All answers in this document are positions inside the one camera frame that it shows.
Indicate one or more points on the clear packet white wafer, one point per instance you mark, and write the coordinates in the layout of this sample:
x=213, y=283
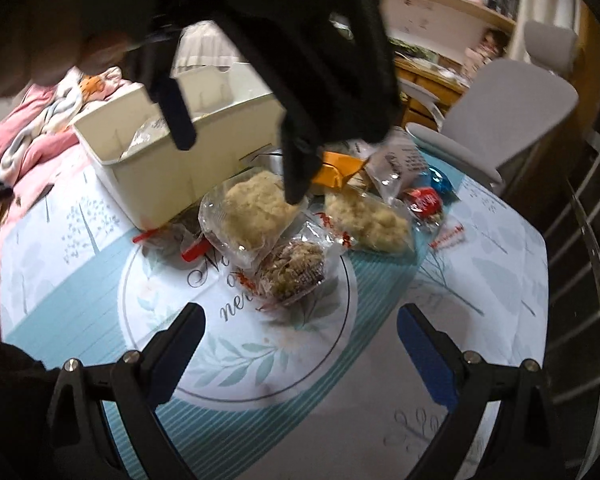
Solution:
x=142, y=136

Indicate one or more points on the clear packet dark nut cluster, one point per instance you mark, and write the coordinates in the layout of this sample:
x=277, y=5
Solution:
x=290, y=270

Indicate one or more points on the dark packet with red ends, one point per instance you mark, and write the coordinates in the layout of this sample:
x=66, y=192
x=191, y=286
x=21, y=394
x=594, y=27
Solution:
x=175, y=240

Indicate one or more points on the blue foil candy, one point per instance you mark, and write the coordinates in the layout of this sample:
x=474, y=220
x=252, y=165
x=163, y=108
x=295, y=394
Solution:
x=439, y=180

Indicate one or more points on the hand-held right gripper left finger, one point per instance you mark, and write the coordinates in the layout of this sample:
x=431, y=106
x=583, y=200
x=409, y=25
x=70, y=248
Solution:
x=165, y=360

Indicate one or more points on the grey office chair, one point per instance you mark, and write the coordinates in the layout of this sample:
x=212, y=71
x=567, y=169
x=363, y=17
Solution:
x=505, y=105

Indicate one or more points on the wooden bookshelf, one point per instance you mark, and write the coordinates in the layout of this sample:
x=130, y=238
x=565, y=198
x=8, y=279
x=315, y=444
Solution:
x=430, y=10

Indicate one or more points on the clear packet beige rice cake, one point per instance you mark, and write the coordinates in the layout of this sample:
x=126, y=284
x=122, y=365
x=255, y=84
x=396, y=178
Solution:
x=370, y=220
x=250, y=210

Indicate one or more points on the leaf printed table mat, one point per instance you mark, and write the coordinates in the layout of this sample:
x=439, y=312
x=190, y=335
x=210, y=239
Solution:
x=280, y=360

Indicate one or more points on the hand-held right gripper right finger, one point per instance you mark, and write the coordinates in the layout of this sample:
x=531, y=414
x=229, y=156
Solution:
x=425, y=360

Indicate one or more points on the white plastic storage box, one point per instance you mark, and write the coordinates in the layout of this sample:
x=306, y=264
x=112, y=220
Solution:
x=145, y=195

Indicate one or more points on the red round foil candy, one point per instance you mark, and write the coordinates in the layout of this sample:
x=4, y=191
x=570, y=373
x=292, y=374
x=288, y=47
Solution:
x=424, y=202

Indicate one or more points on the white printed plush cloth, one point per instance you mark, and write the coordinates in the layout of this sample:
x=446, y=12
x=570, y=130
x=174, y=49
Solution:
x=60, y=110

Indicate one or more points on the red white candy wrapper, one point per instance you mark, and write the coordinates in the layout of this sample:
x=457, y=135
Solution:
x=447, y=239

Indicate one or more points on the orange snack packet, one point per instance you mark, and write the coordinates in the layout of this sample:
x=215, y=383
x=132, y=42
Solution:
x=337, y=167

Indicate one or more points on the person's left hand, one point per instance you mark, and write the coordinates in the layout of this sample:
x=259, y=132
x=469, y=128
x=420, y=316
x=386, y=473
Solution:
x=35, y=35

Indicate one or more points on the wooden desk with drawers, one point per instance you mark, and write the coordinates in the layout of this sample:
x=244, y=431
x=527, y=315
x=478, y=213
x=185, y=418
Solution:
x=420, y=85

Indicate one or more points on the white lace cloth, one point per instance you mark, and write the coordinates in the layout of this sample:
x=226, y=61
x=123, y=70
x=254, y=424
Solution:
x=205, y=45

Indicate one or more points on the doll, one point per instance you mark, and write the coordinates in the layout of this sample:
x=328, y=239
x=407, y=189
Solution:
x=485, y=50

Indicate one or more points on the grey white printed snack packet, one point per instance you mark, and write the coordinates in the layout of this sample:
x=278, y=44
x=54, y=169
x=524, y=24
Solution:
x=400, y=162

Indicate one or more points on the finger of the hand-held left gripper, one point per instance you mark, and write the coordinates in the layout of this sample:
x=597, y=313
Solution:
x=297, y=170
x=177, y=115

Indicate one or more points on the pink blanket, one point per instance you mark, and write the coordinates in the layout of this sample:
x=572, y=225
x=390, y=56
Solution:
x=10, y=150

